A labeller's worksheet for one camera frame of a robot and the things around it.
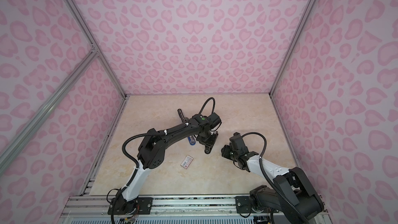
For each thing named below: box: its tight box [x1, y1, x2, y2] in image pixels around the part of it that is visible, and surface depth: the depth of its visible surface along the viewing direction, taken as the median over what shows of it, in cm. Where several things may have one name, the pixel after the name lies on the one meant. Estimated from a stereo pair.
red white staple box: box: [180, 154, 194, 170], surface depth 88 cm
